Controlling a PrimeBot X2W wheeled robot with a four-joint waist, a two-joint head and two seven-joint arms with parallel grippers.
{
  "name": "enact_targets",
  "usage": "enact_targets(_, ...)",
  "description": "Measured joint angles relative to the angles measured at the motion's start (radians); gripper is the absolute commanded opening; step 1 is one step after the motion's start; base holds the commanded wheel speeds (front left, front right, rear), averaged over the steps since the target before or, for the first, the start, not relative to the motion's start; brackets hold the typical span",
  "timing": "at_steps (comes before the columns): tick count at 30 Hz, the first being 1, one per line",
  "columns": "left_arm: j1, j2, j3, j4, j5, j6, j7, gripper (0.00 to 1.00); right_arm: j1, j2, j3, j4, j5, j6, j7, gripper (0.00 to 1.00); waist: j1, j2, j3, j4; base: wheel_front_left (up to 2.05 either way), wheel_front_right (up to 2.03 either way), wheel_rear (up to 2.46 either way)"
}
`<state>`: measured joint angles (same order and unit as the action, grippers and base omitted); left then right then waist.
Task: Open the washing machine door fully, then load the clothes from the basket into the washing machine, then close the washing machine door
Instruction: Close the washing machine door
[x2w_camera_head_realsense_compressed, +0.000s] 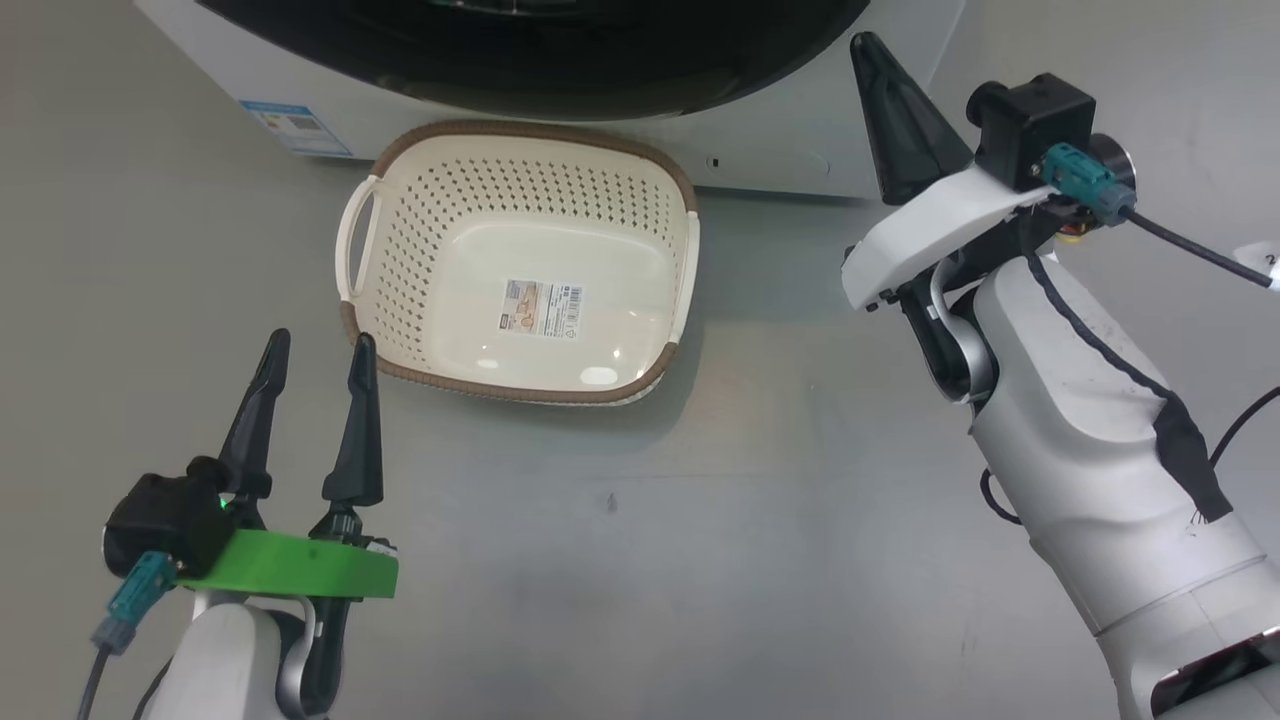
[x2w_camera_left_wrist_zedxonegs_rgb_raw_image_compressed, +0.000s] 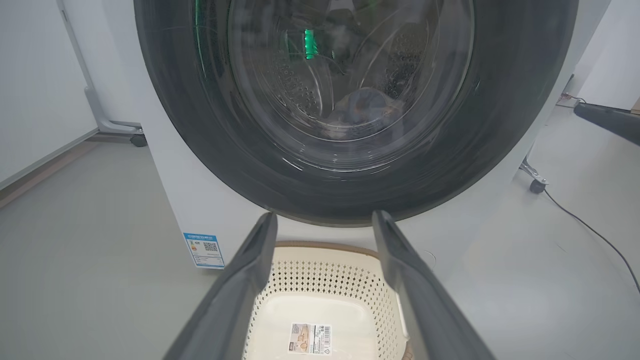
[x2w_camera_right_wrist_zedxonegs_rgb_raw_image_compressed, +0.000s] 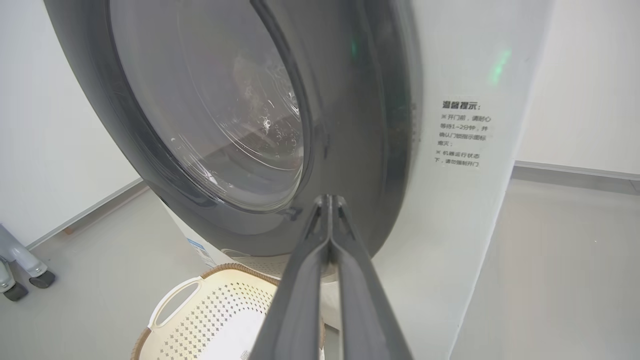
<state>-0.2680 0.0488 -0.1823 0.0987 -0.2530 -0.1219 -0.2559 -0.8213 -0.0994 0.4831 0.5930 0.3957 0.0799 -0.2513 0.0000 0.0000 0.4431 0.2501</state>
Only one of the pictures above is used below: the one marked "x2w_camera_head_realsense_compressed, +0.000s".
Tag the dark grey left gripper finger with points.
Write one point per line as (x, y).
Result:
(255, 440)
(358, 450)

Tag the blue energy label sticker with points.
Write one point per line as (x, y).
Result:
(298, 128)

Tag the round black glass washer door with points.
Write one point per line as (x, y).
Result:
(550, 70)

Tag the teal left camera connector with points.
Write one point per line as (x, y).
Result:
(140, 595)

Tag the cream perforated laundry basket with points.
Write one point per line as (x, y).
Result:
(480, 200)

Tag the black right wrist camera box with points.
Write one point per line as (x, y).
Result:
(1030, 120)

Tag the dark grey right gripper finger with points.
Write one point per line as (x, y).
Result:
(905, 140)

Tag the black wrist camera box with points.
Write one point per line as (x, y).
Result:
(1030, 120)
(165, 515)

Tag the white front-load washing machine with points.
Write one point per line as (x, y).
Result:
(780, 150)

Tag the basket barcode label sticker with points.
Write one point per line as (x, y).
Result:
(543, 308)

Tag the white-band right gripper body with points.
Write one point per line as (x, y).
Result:
(930, 235)

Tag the green-band left gripper body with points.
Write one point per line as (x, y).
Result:
(290, 565)

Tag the teal right camera connector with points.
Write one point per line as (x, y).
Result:
(1085, 180)

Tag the teal camera connector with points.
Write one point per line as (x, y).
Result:
(1085, 180)
(140, 595)

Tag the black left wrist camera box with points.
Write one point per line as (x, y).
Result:
(165, 515)

